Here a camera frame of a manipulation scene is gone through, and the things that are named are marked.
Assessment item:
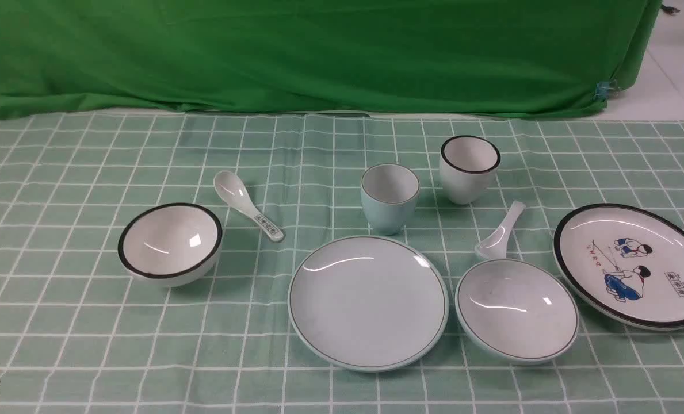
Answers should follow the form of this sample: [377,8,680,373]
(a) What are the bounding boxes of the white bowl black rim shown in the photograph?
[117,202,224,288]

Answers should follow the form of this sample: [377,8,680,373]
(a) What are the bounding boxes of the white cup black rim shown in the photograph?
[439,135,502,205]

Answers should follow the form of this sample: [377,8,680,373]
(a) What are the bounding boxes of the light blue plate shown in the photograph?
[287,234,450,373]

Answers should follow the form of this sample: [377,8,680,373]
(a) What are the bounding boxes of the green backdrop cloth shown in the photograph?
[0,1,660,120]

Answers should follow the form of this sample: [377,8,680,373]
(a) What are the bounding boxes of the white plate cartoon figures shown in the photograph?
[553,204,684,332]

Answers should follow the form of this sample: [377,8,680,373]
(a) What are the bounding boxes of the light blue shallow bowl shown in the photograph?
[454,259,579,365]

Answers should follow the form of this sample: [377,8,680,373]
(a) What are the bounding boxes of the white spoon patterned handle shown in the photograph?
[213,170,285,242]

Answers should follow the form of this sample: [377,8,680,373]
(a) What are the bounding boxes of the blue clip on backdrop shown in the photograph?
[593,81,613,102]

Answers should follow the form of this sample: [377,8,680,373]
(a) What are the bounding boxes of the plain white spoon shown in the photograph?
[474,200,525,261]

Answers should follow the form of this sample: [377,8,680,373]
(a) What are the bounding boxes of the light blue cup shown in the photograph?
[361,163,420,236]

